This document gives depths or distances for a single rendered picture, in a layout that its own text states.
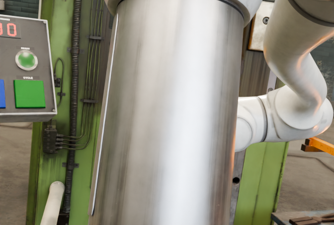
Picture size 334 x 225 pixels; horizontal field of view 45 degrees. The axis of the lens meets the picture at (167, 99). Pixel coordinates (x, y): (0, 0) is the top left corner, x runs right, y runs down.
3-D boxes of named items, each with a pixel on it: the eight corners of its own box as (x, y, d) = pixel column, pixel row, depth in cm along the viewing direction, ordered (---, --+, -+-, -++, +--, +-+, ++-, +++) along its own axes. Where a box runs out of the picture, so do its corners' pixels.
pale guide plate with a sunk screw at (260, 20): (273, 52, 142) (282, 3, 139) (249, 49, 140) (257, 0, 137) (270, 51, 144) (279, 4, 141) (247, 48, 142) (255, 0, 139)
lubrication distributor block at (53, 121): (59, 162, 135) (63, 123, 133) (41, 161, 134) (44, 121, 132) (60, 158, 139) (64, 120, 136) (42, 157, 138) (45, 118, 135)
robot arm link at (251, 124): (193, 140, 93) (247, 134, 95) (211, 164, 78) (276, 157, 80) (192, 95, 90) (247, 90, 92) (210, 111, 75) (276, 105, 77)
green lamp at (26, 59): (34, 69, 105) (35, 53, 105) (15, 68, 105) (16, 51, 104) (36, 68, 108) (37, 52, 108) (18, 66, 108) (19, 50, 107)
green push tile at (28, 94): (46, 107, 105) (43, 80, 107) (16, 107, 100) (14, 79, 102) (44, 109, 106) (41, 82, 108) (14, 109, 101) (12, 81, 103)
